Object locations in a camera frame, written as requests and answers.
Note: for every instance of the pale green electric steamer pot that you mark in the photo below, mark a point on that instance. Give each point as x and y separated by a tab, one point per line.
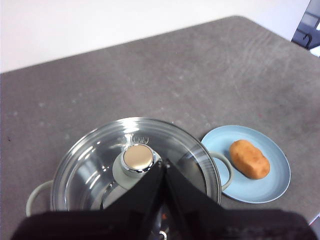
37	190

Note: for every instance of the brown potato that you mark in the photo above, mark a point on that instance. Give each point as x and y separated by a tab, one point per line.
250	160

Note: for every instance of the blue round plate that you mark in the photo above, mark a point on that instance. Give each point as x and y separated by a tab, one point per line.
220	142

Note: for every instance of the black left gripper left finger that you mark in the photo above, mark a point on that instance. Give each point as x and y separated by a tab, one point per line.
112	222

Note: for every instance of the dark metal equipment frame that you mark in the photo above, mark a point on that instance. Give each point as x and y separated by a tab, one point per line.
306	27

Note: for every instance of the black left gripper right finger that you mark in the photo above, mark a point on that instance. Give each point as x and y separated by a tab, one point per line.
212	222

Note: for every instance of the glass lid with round knob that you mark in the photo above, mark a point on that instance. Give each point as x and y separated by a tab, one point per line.
87	162

